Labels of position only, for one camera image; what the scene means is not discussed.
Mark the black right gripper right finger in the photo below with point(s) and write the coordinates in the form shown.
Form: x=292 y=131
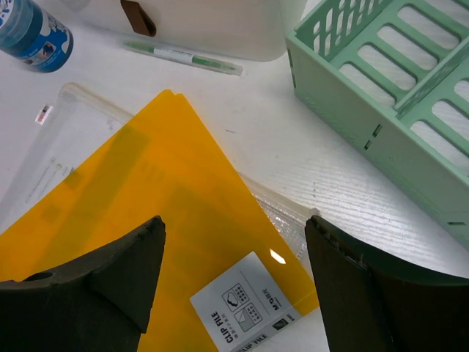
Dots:
x=371 y=300

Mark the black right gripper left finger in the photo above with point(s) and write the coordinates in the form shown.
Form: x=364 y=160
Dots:
x=100 y=301

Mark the green highlighter pen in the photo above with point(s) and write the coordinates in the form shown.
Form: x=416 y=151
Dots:
x=184 y=58

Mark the blue labelled bottle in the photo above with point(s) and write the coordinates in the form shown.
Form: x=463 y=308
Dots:
x=33 y=36

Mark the white drawer cabinet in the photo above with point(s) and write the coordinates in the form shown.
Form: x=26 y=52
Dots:
x=253 y=30

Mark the yellow clip file folder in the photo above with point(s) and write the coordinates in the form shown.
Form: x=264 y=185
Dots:
x=228 y=280

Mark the clear zip document pouch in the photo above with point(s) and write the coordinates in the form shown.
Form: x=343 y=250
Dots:
x=75 y=126

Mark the green file rack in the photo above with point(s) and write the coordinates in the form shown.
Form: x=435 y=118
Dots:
x=391 y=78

